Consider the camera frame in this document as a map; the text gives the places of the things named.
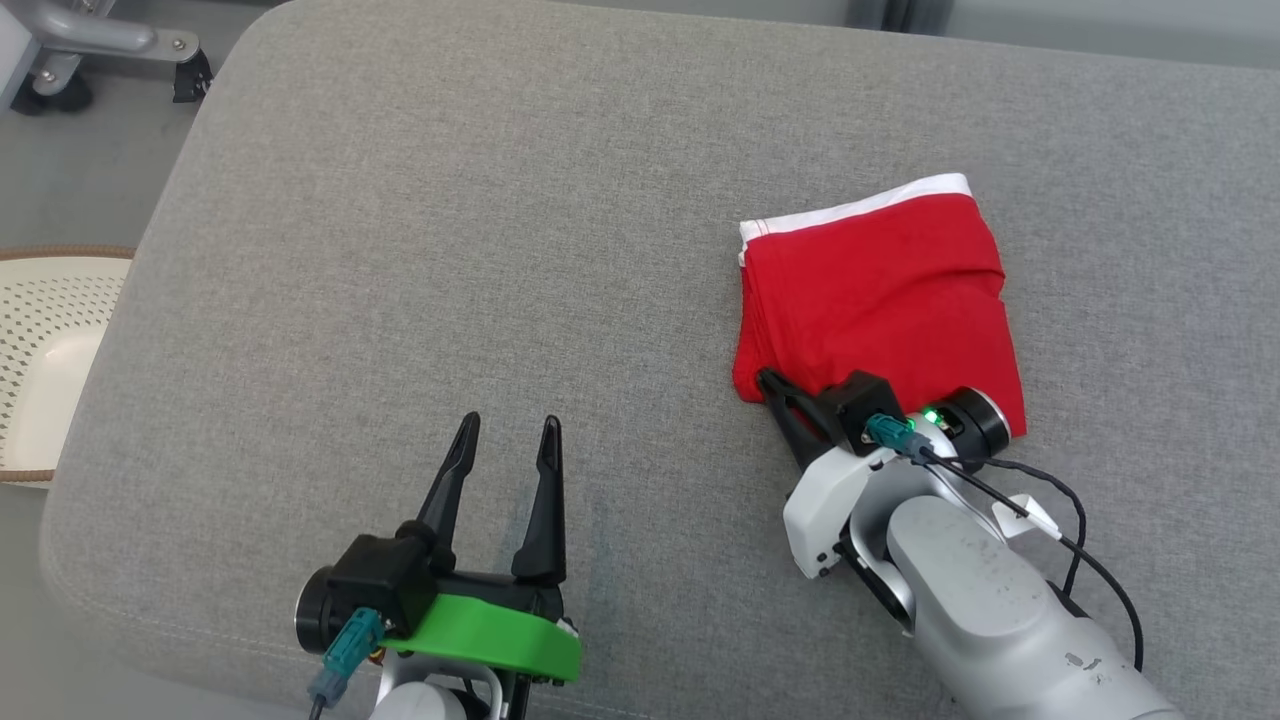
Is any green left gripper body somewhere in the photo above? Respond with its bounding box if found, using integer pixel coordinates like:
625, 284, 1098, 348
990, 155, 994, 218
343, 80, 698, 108
383, 568, 584, 688

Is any grey metal wheeled frame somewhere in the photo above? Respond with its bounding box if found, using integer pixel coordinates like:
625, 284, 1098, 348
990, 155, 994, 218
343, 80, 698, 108
0, 0, 215, 117

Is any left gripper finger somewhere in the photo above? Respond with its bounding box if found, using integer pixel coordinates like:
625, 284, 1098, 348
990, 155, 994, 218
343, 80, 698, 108
511, 414, 568, 588
416, 411, 483, 549

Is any grey fabric sofa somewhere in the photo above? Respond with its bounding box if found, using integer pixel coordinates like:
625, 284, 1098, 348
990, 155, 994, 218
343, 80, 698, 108
40, 0, 1280, 720

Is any left camera cable teal plug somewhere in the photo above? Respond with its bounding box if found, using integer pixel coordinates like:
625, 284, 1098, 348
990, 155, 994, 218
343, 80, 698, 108
306, 607, 387, 720

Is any white cable tag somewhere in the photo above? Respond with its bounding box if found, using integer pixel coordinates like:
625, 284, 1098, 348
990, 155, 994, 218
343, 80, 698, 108
989, 492, 1064, 542

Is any red and white garment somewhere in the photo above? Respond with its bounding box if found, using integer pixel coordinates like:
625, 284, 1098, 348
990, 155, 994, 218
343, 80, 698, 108
732, 173, 1029, 439

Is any grey partition post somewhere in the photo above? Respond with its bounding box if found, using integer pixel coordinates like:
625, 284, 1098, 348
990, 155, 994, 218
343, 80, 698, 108
847, 0, 947, 37

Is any cream perforated laundry basket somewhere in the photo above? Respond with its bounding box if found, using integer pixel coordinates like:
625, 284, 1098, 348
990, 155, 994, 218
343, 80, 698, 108
0, 246, 138, 489

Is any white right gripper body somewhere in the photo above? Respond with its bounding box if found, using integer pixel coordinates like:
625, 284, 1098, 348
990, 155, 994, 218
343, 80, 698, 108
783, 386, 1014, 583

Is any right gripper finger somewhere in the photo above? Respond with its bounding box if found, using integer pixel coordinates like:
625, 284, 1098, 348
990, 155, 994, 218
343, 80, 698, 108
768, 370, 841, 436
756, 368, 829, 471

